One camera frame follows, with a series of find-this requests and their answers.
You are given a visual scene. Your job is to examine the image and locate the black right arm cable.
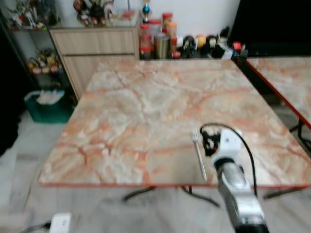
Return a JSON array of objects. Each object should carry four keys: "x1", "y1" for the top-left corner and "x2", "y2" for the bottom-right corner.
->
[{"x1": 200, "y1": 123, "x2": 258, "y2": 196}]

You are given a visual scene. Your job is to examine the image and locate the large marble pattern dining table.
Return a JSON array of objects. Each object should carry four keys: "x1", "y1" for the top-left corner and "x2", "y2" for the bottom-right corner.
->
[{"x1": 38, "y1": 59, "x2": 311, "y2": 208}]

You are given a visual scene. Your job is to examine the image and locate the black doll figurine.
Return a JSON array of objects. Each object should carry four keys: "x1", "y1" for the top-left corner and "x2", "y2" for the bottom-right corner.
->
[
  {"x1": 181, "y1": 35, "x2": 197, "y2": 60},
  {"x1": 204, "y1": 34, "x2": 219, "y2": 59}
]

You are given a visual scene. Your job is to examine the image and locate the dark figurine set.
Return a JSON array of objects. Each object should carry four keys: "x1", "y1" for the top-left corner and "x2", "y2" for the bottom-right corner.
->
[{"x1": 73, "y1": 0, "x2": 117, "y2": 27}]

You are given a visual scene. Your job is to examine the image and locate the black adapter cord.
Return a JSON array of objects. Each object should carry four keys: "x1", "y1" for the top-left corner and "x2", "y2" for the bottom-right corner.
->
[{"x1": 19, "y1": 221, "x2": 52, "y2": 233}]

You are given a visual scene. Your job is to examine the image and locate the steel tumbler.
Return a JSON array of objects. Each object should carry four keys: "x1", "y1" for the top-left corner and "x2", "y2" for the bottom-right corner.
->
[{"x1": 155, "y1": 33, "x2": 170, "y2": 60}]

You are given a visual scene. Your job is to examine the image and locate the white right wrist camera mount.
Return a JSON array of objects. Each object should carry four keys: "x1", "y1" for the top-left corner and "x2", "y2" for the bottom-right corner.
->
[{"x1": 220, "y1": 128, "x2": 244, "y2": 164}]

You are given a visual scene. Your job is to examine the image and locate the green plastic bin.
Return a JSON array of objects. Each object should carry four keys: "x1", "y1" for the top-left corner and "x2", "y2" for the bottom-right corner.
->
[{"x1": 24, "y1": 90, "x2": 73, "y2": 123}]

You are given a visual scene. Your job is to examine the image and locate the glass display shelf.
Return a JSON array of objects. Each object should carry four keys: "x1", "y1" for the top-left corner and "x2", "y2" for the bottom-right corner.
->
[{"x1": 0, "y1": 0, "x2": 65, "y2": 93}]

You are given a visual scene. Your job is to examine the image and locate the light wooden cabinet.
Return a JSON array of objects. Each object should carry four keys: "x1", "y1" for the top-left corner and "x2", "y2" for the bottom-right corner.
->
[{"x1": 50, "y1": 27, "x2": 141, "y2": 98}]

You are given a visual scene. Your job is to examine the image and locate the red-edged marble side table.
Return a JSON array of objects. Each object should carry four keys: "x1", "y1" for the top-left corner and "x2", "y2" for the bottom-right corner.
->
[{"x1": 247, "y1": 57, "x2": 311, "y2": 141}]

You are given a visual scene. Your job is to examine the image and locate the black television screen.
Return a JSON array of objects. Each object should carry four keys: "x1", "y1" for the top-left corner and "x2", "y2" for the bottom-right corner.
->
[{"x1": 228, "y1": 0, "x2": 311, "y2": 56}]

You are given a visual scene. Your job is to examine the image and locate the tall red lid jar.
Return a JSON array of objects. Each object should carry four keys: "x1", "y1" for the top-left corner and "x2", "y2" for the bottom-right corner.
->
[{"x1": 139, "y1": 23, "x2": 154, "y2": 60}]

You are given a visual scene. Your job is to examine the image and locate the small trophy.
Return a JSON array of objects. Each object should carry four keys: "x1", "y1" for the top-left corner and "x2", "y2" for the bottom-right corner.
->
[{"x1": 141, "y1": 0, "x2": 152, "y2": 24}]

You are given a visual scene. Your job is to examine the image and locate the white power adapter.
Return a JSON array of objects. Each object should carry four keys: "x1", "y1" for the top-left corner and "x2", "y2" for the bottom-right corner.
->
[{"x1": 49, "y1": 213, "x2": 72, "y2": 233}]

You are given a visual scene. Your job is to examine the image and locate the orange filled jar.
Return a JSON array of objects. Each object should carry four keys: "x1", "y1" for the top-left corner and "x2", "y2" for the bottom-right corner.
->
[{"x1": 162, "y1": 12, "x2": 174, "y2": 30}]

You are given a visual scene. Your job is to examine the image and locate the yellow doll figurine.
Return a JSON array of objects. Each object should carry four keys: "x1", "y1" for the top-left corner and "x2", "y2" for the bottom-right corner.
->
[{"x1": 197, "y1": 34, "x2": 207, "y2": 49}]

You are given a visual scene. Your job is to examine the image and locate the clear jar red lid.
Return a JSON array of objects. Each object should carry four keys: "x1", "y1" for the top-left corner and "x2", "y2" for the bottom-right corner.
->
[{"x1": 148, "y1": 18, "x2": 162, "y2": 37}]

